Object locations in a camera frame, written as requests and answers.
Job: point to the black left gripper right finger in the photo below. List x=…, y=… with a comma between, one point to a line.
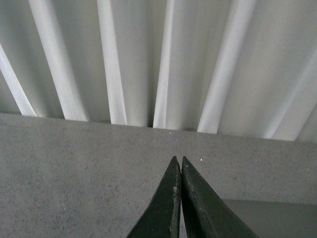
x=205, y=213

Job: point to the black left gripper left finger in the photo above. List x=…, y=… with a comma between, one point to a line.
x=161, y=218

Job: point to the grey laptop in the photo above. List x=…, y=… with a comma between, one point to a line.
x=277, y=220

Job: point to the white curtain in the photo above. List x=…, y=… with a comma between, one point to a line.
x=238, y=67

